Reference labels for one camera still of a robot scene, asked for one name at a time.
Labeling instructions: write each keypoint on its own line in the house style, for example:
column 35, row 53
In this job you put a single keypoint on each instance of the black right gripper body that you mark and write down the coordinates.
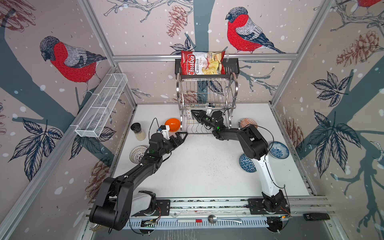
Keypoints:
column 209, row 123

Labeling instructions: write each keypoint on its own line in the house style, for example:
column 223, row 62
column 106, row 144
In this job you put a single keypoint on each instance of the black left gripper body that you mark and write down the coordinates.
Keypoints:
column 168, row 145

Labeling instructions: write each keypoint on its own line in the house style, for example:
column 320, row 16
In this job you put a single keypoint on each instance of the steel wire dish rack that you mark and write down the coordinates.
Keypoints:
column 209, row 93

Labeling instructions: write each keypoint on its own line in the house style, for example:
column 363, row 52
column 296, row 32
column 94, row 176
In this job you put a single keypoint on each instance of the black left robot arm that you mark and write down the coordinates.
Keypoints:
column 113, row 205

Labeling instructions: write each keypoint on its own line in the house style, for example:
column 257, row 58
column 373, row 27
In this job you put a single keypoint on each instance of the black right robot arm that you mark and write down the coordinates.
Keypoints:
column 256, row 148

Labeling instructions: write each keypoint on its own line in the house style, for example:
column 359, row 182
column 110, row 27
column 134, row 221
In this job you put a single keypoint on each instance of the orange plastic bowl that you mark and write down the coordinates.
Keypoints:
column 174, row 124

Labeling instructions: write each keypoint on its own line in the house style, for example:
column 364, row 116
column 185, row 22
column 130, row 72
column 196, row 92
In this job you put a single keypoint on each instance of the white lattice pattern bowl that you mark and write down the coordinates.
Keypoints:
column 137, row 154

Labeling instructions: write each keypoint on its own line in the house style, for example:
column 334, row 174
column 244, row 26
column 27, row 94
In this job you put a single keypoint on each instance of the salt grinder with black cap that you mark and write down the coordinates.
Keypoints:
column 138, row 131

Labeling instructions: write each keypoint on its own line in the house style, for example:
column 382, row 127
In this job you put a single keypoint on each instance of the red patterned ceramic bowl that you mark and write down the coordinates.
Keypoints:
column 246, row 122

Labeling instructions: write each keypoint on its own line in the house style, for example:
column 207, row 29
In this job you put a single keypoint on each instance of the dark blue geometric bowl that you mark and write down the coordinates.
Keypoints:
column 247, row 164

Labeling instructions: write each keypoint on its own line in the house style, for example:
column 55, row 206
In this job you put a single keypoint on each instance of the red cassava chips bag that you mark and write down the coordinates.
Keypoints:
column 202, row 63

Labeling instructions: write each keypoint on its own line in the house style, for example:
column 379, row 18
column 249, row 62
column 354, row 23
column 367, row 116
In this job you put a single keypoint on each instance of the blue white floral bowl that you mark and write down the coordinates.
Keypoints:
column 278, row 150

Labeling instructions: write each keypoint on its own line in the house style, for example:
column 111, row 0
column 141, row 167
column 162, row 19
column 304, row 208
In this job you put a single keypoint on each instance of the metal spoon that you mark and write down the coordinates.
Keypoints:
column 215, row 220

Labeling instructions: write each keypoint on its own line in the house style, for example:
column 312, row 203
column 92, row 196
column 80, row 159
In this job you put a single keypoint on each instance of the black remote device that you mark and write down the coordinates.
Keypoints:
column 316, row 216

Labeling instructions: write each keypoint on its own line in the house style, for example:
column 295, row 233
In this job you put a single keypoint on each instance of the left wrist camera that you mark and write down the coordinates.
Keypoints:
column 165, row 129

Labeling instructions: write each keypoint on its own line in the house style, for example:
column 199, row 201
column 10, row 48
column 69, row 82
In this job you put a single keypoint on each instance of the black wall shelf basket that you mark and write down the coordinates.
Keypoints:
column 230, row 66

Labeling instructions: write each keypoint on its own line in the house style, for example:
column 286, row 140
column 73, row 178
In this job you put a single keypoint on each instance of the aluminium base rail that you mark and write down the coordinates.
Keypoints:
column 192, row 213

